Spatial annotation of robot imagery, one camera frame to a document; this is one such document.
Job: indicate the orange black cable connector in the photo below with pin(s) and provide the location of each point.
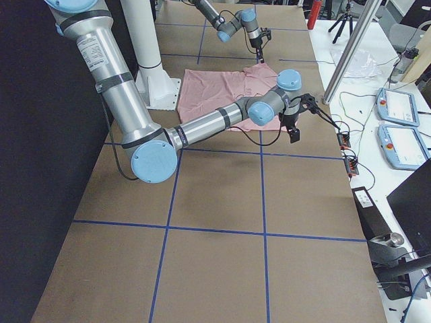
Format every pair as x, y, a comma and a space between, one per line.
350, 158

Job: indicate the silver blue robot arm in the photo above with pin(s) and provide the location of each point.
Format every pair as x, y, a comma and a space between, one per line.
227, 24
152, 149

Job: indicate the black tripod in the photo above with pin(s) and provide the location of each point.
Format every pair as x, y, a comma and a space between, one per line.
345, 18

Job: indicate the blue teach pendant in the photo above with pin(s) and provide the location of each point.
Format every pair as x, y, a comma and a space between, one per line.
403, 146
397, 107

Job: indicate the black monitor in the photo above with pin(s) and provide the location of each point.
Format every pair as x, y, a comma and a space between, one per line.
410, 204

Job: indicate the black power box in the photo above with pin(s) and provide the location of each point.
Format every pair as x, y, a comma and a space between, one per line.
379, 237

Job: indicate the red cylinder bottle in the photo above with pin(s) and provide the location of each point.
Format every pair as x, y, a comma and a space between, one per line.
314, 13

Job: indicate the aluminium frame post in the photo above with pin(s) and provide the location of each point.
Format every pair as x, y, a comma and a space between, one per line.
350, 49

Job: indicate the near blue teach pendant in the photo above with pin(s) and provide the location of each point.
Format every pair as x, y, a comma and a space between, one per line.
403, 146

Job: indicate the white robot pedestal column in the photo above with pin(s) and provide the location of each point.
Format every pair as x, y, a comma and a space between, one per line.
158, 90

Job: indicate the blue tape line crosswise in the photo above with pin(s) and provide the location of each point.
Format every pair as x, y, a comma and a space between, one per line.
219, 231

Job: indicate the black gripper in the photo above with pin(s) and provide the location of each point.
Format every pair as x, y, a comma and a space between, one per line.
289, 119
255, 43

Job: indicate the pink Snoopy t-shirt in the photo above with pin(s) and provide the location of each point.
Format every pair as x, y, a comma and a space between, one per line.
205, 91

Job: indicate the far blue teach pendant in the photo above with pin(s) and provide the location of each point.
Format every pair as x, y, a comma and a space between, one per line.
397, 107

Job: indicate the clear plastic bag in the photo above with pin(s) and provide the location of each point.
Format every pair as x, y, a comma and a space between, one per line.
363, 65

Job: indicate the blue tape line lengthwise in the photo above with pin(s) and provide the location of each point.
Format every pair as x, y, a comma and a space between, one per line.
165, 239

